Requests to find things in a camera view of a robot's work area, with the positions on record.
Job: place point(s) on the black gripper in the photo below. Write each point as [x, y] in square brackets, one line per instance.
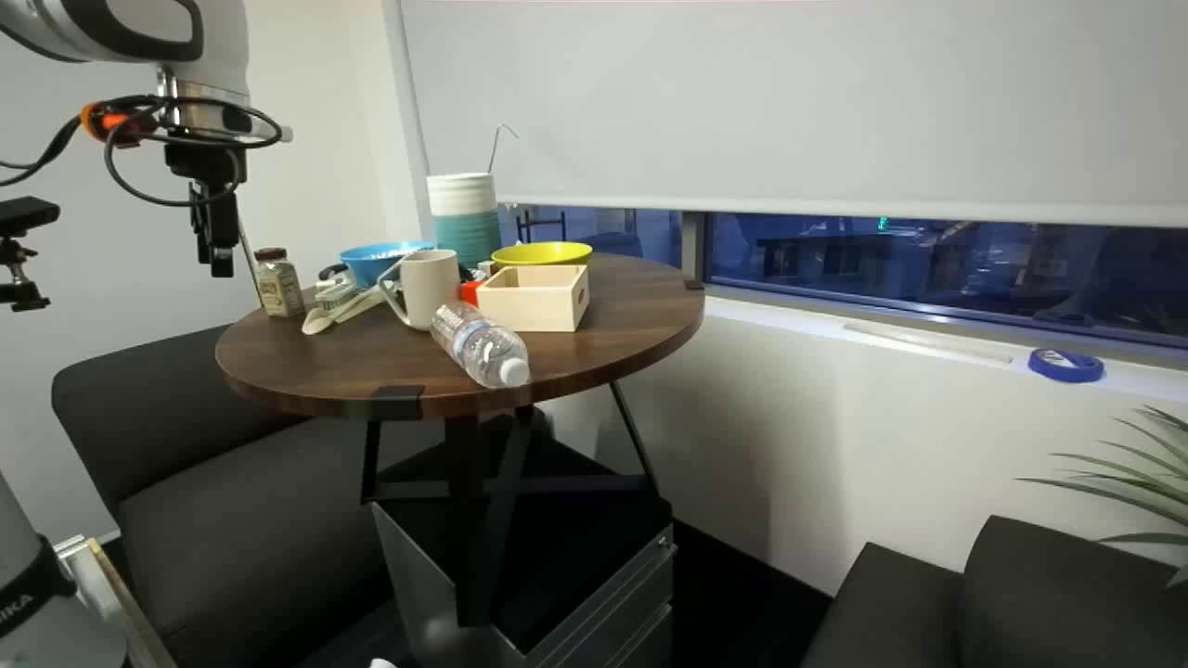
[214, 199]

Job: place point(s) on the blue patterned paper bowl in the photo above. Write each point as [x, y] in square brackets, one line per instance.
[373, 261]

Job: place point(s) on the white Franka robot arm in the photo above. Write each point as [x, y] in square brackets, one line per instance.
[76, 23]

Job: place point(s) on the beige ceramic mug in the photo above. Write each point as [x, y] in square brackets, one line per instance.
[431, 287]

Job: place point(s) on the small red object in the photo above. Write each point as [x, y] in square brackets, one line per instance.
[468, 296]

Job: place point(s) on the small glass spice jar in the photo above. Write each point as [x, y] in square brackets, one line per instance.
[280, 287]

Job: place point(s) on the white plastic utensil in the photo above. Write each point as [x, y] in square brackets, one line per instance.
[336, 312]
[336, 284]

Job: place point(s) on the round dark wooden table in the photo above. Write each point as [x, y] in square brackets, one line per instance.
[373, 357]

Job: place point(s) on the dark grey sofa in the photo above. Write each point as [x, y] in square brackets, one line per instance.
[1025, 606]
[186, 495]

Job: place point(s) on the stack of white cups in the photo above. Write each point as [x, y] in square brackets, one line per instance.
[466, 218]

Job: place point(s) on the clear plastic water bottle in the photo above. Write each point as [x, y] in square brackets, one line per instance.
[479, 344]

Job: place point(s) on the light wooden box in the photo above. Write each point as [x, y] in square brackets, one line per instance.
[536, 301]

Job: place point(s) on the yellow plate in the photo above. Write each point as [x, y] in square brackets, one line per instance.
[541, 255]

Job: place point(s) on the grey metal bin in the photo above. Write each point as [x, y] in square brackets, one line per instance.
[582, 596]

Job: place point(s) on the white roller blind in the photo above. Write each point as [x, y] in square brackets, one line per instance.
[794, 96]

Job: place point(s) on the dark window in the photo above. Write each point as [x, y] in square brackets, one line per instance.
[931, 263]

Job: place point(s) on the blue tape roll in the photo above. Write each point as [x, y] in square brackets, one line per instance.
[1063, 366]

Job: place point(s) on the green spiky plant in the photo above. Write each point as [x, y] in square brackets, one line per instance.
[1136, 475]

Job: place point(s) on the black camera on tripod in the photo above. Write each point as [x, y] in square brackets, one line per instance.
[21, 236]

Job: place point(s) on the aluminium frame bar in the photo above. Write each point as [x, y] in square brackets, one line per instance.
[113, 596]

